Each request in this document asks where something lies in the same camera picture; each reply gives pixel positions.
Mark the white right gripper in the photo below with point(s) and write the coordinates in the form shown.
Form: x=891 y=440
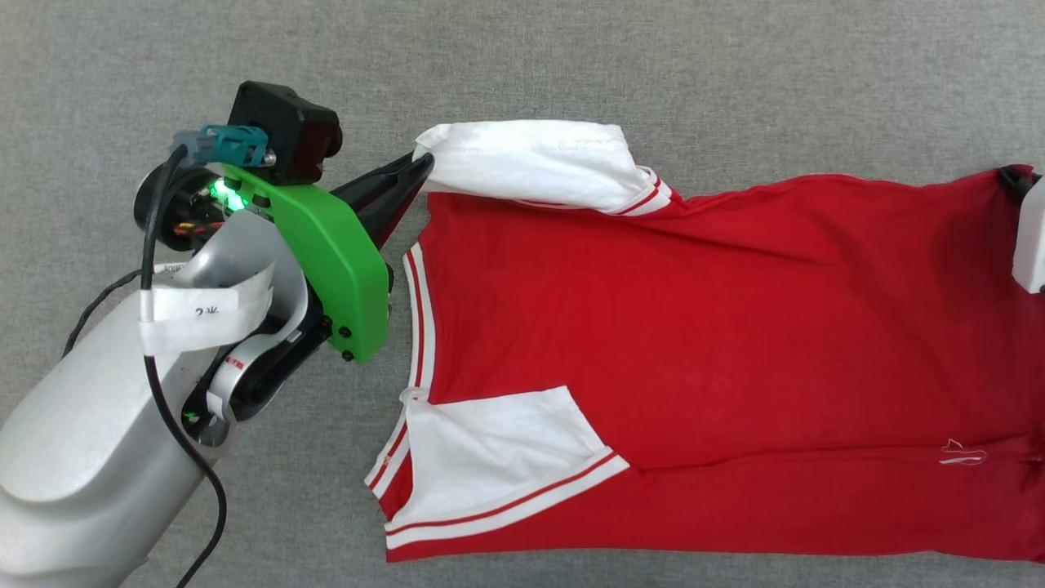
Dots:
x=1033 y=237

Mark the white paper label tag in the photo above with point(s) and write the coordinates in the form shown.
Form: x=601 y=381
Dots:
x=196 y=314

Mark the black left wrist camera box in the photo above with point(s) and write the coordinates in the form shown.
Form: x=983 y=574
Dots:
x=286 y=131

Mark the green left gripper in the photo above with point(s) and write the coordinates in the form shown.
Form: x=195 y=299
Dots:
x=335 y=261

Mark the red white basketball jersey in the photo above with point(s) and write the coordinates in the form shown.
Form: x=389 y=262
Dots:
x=694 y=327

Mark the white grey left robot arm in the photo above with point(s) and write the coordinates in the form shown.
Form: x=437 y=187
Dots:
x=90 y=433

